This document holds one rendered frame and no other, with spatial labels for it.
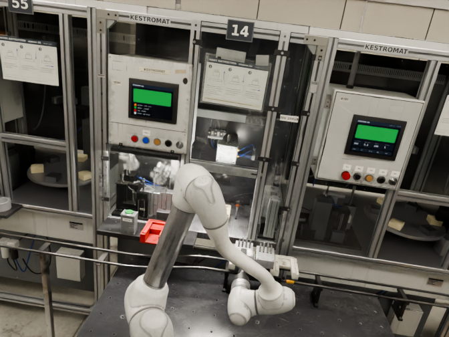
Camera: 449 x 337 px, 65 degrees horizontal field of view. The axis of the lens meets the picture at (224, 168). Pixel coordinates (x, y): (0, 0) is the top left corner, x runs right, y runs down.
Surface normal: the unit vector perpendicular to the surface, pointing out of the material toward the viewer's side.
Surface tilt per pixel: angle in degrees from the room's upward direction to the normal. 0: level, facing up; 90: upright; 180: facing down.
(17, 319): 0
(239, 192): 90
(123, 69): 90
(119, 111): 90
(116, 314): 0
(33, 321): 0
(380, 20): 90
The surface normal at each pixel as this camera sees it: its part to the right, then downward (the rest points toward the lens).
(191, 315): 0.11, -0.92
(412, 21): -0.10, 0.36
